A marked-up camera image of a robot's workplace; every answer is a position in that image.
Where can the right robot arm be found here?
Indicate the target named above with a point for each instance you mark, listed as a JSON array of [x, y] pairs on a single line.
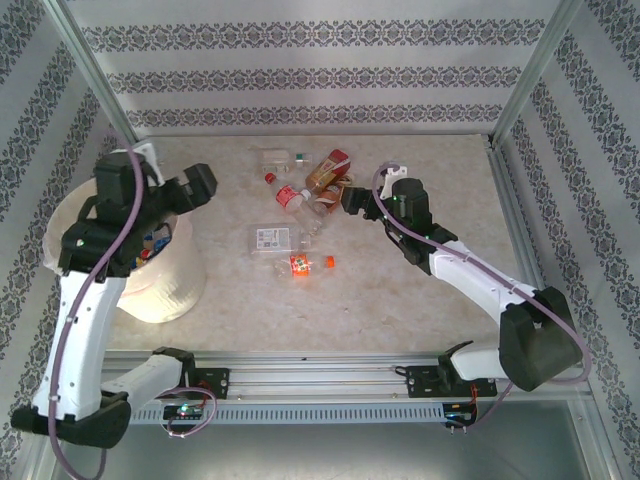
[[475, 280]]

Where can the clear white-label bottle green cap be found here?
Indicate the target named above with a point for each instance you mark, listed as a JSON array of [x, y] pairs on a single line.
[[274, 157]]

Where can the orange label bottle orange cap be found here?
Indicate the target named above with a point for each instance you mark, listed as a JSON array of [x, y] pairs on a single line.
[[299, 265]]

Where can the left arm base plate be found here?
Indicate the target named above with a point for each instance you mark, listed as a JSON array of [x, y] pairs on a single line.
[[220, 382]]

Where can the white lined waste bin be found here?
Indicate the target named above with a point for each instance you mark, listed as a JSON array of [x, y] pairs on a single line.
[[170, 290]]

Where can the grey metal panel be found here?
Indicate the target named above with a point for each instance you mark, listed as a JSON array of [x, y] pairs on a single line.
[[320, 455]]

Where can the aluminium frame post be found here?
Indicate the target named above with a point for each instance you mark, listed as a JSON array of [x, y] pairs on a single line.
[[537, 75], [90, 75]]

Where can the aluminium mounting rail beam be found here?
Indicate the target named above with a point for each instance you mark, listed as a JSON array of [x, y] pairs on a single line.
[[320, 375]]

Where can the clear flat bottle white label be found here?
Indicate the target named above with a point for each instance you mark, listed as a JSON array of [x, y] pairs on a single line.
[[270, 239]]

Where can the brown coffee bottle cream cap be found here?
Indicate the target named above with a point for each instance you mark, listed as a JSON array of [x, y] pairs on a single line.
[[330, 196]]

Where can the aluminium side frame rail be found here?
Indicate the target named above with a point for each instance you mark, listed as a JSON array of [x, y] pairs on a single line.
[[517, 225]]

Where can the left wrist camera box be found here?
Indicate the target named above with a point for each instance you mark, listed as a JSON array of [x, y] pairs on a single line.
[[147, 155]]

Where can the red tan label tea bottle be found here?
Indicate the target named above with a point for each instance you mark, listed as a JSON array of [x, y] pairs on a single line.
[[325, 170]]

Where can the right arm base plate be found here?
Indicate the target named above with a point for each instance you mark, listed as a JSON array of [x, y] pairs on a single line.
[[420, 382]]

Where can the red label bottle red cap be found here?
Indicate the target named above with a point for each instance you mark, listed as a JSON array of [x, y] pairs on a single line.
[[287, 196]]

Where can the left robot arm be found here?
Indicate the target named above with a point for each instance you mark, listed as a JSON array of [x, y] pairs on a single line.
[[85, 325]]

